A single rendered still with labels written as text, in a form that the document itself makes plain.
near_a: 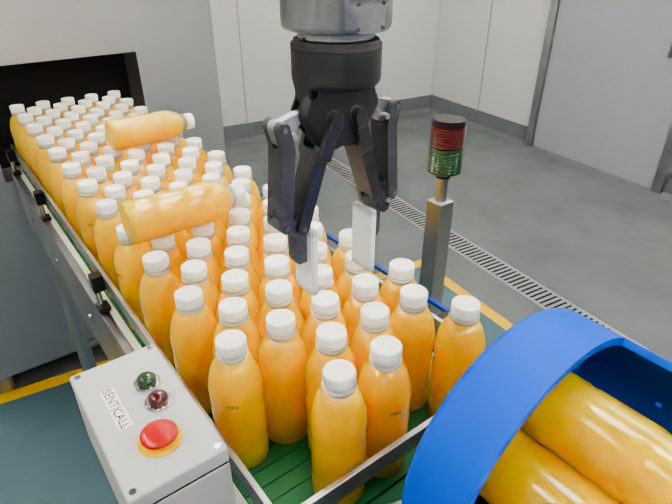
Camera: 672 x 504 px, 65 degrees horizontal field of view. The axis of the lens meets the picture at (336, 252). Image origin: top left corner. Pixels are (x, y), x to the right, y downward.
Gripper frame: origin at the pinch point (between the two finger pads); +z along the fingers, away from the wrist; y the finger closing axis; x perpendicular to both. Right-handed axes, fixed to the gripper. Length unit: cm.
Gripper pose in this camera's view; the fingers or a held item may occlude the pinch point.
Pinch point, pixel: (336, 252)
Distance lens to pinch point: 52.9
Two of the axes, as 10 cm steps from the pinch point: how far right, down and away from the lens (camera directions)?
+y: 7.9, -3.0, 5.3
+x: -6.1, -4.0, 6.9
